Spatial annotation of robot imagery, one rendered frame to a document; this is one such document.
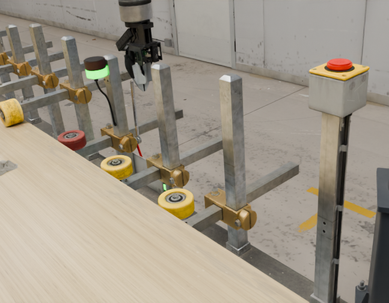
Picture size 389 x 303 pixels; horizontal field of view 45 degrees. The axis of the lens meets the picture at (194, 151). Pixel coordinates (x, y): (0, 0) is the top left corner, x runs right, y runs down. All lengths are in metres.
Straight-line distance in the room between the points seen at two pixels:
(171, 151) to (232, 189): 0.24
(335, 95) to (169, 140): 0.57
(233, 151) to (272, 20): 3.44
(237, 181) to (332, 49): 3.11
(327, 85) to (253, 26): 3.82
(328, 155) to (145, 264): 0.39
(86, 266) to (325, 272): 0.47
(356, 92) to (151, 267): 0.47
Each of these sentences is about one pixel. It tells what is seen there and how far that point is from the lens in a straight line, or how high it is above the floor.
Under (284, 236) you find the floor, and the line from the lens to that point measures 2.42.
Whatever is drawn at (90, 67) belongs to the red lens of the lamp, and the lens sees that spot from 1.36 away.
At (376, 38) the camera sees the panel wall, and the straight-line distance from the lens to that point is 3.90.
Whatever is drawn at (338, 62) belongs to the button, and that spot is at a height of 1.23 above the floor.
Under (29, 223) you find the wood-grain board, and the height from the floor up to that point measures 0.90.
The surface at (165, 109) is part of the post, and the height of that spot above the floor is 1.03.
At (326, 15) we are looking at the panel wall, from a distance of 4.09.
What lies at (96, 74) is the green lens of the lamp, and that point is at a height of 1.09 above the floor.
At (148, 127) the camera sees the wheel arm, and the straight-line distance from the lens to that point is 1.57.
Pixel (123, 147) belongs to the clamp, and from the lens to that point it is 1.45.
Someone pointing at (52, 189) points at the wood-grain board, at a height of 0.90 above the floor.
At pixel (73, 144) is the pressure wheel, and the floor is 0.89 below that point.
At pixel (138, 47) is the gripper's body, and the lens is 1.34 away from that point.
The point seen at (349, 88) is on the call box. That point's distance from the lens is 0.80.
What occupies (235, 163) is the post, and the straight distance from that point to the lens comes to 1.06.
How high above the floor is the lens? 1.47
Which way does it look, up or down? 27 degrees down
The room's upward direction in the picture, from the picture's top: 5 degrees counter-clockwise
